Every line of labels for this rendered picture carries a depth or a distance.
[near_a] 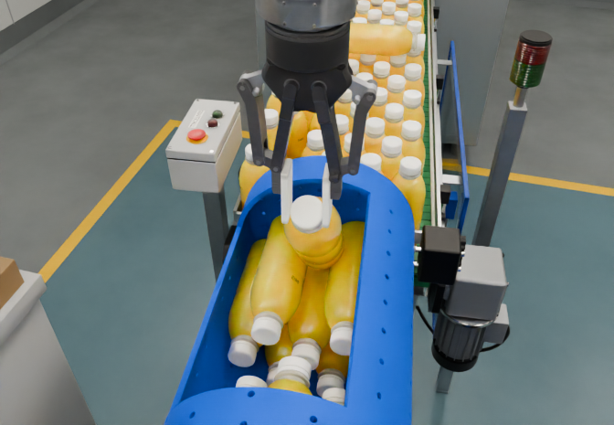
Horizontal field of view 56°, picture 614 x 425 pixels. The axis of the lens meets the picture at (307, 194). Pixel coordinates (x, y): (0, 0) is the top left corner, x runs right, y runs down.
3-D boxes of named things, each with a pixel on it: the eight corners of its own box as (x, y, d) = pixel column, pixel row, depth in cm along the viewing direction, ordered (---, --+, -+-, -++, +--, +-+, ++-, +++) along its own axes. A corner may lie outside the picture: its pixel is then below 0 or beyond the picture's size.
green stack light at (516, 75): (510, 86, 119) (515, 64, 115) (507, 72, 123) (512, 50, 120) (543, 89, 118) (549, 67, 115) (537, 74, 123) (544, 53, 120)
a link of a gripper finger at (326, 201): (325, 161, 61) (333, 162, 61) (325, 210, 66) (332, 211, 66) (322, 178, 59) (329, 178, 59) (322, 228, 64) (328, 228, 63)
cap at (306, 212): (328, 202, 67) (327, 198, 65) (322, 235, 66) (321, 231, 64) (295, 197, 67) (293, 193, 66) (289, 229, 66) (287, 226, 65)
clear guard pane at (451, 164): (433, 335, 156) (465, 198, 125) (430, 164, 215) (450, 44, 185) (435, 335, 156) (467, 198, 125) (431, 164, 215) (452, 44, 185)
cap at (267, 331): (268, 334, 80) (265, 345, 78) (248, 319, 78) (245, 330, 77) (288, 325, 78) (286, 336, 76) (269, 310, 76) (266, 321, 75)
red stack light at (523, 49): (516, 64, 115) (521, 46, 113) (512, 50, 120) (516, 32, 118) (549, 67, 115) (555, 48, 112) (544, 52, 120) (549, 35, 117)
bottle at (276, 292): (291, 252, 95) (268, 345, 81) (261, 226, 92) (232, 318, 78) (322, 235, 91) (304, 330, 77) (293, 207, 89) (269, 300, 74)
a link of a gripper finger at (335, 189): (332, 153, 60) (360, 155, 59) (331, 190, 63) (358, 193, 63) (330, 161, 59) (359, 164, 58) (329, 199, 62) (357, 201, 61)
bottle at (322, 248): (347, 225, 85) (344, 190, 67) (340, 271, 83) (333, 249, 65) (301, 217, 86) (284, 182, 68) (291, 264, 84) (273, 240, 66)
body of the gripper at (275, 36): (249, 28, 47) (256, 123, 53) (352, 36, 46) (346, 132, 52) (268, -5, 53) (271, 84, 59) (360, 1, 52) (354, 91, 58)
